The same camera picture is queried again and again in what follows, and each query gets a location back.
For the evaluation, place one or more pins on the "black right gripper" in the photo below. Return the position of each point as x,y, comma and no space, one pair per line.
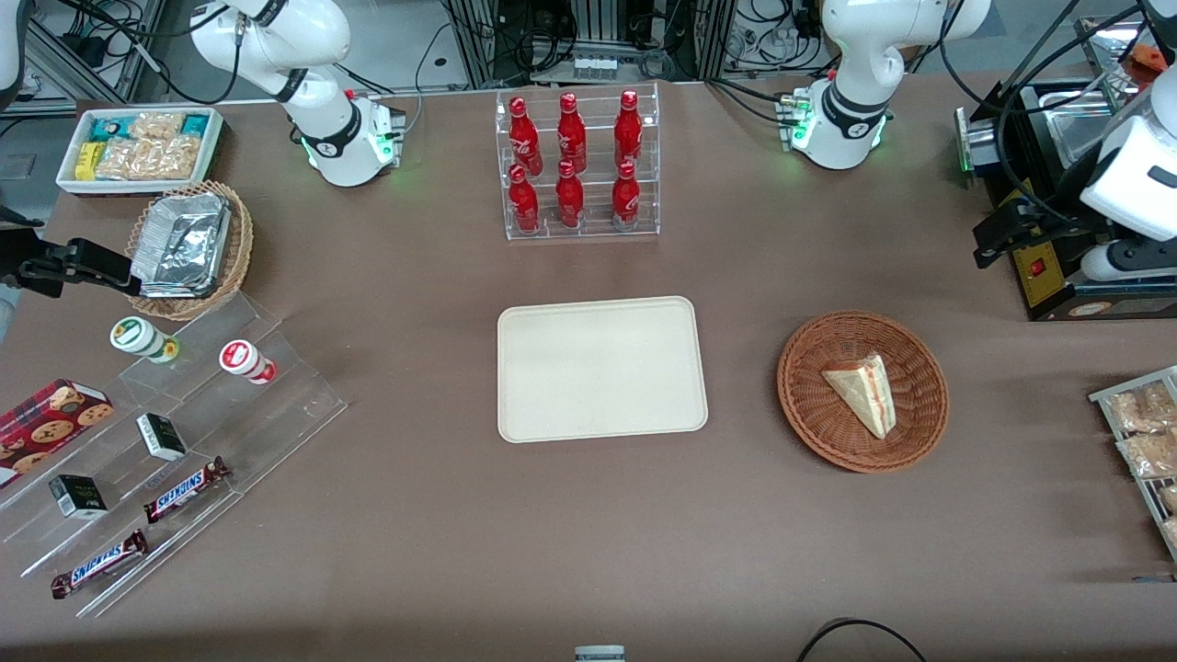
20,254

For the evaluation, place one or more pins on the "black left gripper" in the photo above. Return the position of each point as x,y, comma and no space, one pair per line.
1054,209

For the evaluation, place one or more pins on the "triangle sandwich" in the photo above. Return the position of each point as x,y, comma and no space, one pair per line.
864,391

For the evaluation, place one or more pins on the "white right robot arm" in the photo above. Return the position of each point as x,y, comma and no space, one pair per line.
322,55

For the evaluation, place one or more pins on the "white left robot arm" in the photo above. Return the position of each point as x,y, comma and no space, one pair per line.
855,83

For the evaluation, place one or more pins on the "light wicker basket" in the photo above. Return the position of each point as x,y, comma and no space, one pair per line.
241,244

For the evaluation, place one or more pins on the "brown round wicker basket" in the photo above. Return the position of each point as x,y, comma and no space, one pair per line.
818,414

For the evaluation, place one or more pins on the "beige plastic tray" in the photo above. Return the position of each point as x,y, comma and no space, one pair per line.
598,372

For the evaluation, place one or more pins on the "black hot food display case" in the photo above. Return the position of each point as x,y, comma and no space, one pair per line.
1048,285

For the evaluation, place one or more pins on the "white rectangular snack bin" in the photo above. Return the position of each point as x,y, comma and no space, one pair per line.
66,170

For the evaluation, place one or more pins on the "green lid yogurt cup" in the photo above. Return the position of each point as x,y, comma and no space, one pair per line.
138,336

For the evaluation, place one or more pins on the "yellow snack packet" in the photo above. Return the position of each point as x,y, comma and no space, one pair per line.
88,161

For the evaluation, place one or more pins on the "clear bag of crackers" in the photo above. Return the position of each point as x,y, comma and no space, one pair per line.
156,126
173,157
121,159

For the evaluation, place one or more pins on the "stack of foil trays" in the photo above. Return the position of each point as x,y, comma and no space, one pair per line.
182,244

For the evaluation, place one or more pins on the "red cookie box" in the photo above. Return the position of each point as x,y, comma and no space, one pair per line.
51,423

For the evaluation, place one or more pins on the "steel food pan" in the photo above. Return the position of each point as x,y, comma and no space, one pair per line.
1076,129

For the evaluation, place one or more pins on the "teal snack packet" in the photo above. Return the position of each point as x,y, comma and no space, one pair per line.
108,129
195,125

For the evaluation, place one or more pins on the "small black carton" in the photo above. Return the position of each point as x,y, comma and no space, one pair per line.
162,437
78,497

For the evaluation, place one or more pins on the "red lid yogurt cup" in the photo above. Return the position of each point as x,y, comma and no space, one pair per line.
244,359

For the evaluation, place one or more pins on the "clear bag of pastries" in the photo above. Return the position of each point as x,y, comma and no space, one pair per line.
1145,409
1170,498
1171,533
1149,453

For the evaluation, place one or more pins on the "orange fried food pieces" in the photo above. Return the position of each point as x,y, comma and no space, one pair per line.
1149,57

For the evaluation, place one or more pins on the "snickers bar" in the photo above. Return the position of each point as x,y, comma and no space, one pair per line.
184,490
99,564

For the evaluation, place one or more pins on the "clear acrylic stepped stand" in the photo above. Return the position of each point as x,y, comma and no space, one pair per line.
276,414

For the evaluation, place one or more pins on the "red cola bottle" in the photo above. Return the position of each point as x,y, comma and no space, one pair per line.
569,198
628,129
625,198
524,138
571,133
523,202

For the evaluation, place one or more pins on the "clear acrylic bottle rack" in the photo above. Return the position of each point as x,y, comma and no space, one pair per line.
593,138

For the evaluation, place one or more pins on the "grey device at table edge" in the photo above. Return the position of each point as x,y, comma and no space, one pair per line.
599,654

